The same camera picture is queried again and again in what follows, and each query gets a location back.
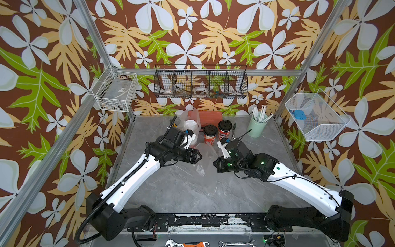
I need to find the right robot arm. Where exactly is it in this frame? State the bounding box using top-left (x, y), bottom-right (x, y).
top-left (213, 138), bottom-right (354, 242)

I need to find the black lid red cup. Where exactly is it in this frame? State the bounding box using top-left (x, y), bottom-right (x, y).
top-left (218, 119), bottom-right (233, 140)
top-left (203, 124), bottom-right (218, 146)

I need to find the black mounting rail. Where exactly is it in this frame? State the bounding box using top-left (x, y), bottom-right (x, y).
top-left (128, 213), bottom-right (276, 233)

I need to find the silver spanner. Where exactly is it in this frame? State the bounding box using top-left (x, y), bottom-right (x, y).
top-left (218, 240), bottom-right (257, 247)

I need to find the green straw holder cup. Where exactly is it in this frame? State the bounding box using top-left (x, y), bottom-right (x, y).
top-left (247, 116), bottom-right (267, 138)

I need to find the blue object in basket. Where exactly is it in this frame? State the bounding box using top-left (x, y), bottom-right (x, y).
top-left (292, 110), bottom-right (307, 120)

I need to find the clear plastic carrier bag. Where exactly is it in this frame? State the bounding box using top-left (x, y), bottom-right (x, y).
top-left (175, 109), bottom-right (201, 133)

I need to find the white mesh basket right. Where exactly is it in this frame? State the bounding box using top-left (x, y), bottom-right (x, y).
top-left (285, 90), bottom-right (351, 142)

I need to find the white lid red cup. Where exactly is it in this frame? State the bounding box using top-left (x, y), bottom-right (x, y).
top-left (184, 119), bottom-right (199, 131)
top-left (189, 132), bottom-right (199, 148)

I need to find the black wire basket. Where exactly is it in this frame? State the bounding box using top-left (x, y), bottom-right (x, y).
top-left (153, 64), bottom-right (249, 99)

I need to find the red plastic tool case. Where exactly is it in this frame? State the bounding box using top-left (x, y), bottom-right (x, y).
top-left (198, 110), bottom-right (223, 128)

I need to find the white lid red cup front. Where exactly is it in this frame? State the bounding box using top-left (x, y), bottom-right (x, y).
top-left (184, 119), bottom-right (199, 131)

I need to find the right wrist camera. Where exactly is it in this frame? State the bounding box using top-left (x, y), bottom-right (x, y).
top-left (217, 137), bottom-right (230, 159)

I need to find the orange adjustable wrench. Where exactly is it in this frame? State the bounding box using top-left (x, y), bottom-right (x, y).
top-left (165, 239), bottom-right (210, 247)

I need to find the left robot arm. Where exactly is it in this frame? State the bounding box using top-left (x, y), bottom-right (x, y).
top-left (75, 118), bottom-right (202, 245)

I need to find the white wire basket left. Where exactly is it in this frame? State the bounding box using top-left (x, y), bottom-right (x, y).
top-left (92, 65), bottom-right (139, 112)

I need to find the black screwdriver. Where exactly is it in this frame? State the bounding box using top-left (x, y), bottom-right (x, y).
top-left (231, 123), bottom-right (237, 140)

